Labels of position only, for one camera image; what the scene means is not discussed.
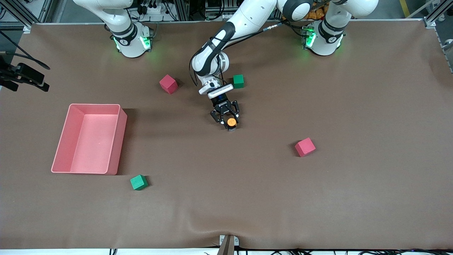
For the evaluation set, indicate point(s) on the orange packets pile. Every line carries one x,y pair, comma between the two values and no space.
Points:
318,13

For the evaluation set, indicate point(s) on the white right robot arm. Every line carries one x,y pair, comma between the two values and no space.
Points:
128,42

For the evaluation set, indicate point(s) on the pink foam cube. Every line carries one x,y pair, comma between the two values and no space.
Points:
168,84
305,147

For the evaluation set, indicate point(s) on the pink plastic bin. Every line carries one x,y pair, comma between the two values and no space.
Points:
90,150

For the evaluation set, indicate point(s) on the green foam cube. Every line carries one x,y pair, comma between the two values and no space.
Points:
239,81
138,182

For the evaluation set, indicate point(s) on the white terminal strip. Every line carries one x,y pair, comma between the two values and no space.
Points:
219,16

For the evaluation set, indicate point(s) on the aluminium frame strut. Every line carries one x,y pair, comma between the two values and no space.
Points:
46,9
437,14

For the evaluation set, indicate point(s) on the white power strip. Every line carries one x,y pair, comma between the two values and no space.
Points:
155,9

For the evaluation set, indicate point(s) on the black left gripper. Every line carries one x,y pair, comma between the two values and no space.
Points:
222,106

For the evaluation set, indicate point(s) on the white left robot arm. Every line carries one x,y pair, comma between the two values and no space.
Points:
247,17

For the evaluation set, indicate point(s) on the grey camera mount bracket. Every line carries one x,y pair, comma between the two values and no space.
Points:
226,246

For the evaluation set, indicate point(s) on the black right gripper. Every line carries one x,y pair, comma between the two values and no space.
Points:
3,64

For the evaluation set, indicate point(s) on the yellow mushroom push button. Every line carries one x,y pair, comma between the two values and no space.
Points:
231,123

